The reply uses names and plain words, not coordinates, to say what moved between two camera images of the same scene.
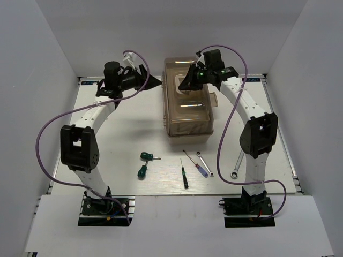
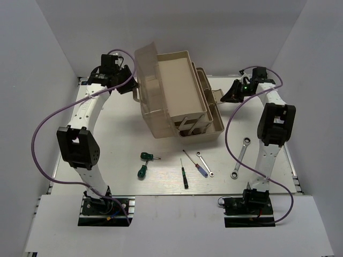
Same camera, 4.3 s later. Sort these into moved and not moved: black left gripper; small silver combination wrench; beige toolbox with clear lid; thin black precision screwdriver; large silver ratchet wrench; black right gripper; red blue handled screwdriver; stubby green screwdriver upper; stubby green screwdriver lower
Moved: beige toolbox with clear lid; black right gripper; black left gripper
Not moved: small silver combination wrench; stubby green screwdriver lower; thin black precision screwdriver; large silver ratchet wrench; stubby green screwdriver upper; red blue handled screwdriver
